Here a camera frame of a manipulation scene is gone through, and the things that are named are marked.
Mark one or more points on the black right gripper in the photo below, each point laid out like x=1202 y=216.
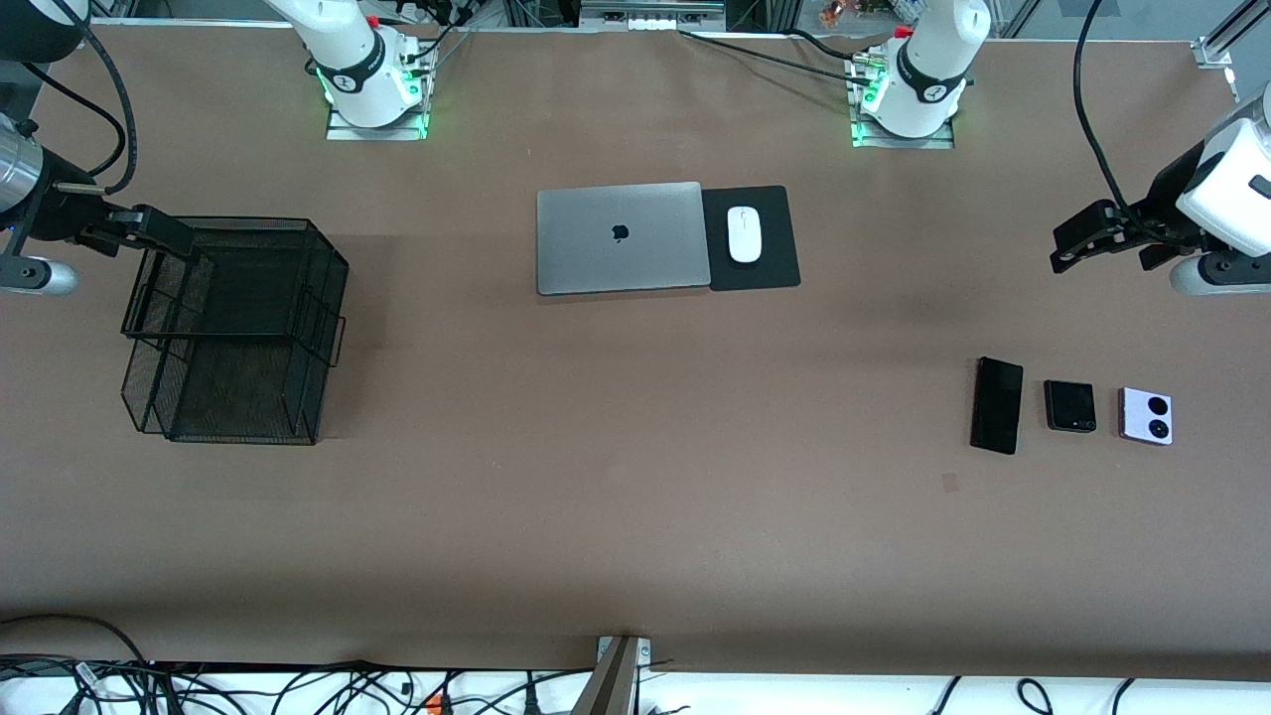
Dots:
x=62 y=213

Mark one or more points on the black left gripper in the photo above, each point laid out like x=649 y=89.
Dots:
x=1164 y=203

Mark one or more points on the black square flip phone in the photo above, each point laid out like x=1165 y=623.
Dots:
x=1069 y=405

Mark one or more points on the pink white flip phone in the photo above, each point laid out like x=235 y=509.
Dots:
x=1142 y=417

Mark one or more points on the black slab phone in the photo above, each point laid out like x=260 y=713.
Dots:
x=997 y=405

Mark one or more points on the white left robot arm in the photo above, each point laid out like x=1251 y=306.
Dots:
x=928 y=89

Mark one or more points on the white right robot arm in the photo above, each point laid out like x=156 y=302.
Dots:
x=357 y=79

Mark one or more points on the black mesh two-tier tray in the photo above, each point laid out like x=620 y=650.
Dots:
x=238 y=328

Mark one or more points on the black mouse pad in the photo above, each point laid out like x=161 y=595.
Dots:
x=779 y=238

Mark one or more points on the white computer mouse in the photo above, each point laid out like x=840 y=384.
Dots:
x=744 y=234

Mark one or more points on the silver laptop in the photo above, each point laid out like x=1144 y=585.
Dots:
x=621 y=238

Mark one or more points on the grey power strip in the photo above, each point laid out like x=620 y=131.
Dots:
x=650 y=12

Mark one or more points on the aluminium frame profile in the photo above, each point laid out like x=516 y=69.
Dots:
x=1226 y=35

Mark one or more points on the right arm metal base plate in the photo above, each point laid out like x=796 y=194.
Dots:
x=343 y=132

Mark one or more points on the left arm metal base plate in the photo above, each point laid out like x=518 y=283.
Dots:
x=864 y=141

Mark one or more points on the aluminium table bracket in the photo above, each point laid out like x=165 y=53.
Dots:
x=611 y=685

